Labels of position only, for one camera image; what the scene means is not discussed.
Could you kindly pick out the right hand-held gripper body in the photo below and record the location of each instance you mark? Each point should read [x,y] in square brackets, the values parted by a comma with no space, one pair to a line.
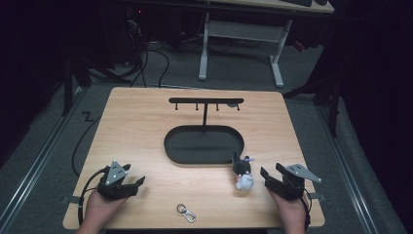
[292,182]

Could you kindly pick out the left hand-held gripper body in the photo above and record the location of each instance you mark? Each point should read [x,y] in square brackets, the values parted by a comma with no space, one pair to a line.
[114,182]

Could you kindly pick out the black and white plush toy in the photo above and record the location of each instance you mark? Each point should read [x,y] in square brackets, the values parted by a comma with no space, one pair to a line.
[242,169]

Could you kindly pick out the silver metal keyring clasp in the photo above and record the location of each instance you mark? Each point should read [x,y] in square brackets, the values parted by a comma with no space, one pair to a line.
[189,215]

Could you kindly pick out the black key rack with tray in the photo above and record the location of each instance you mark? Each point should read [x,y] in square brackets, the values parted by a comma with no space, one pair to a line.
[201,146]

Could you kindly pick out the person's right hand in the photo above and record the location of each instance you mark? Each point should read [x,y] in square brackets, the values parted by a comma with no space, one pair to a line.
[289,211]

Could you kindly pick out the person's left hand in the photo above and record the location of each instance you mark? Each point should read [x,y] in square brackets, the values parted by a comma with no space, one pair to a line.
[100,209]

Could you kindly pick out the black metal stand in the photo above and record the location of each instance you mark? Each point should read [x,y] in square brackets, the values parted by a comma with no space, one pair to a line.
[67,87]
[334,107]

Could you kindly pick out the black keyboard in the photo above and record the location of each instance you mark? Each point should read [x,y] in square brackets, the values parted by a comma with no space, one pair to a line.
[297,2]

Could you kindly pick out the metal floor rail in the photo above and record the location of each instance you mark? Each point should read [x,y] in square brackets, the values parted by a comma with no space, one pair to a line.
[39,162]
[347,169]

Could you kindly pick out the white metal frame desk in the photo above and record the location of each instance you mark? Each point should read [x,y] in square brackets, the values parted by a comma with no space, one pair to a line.
[243,31]

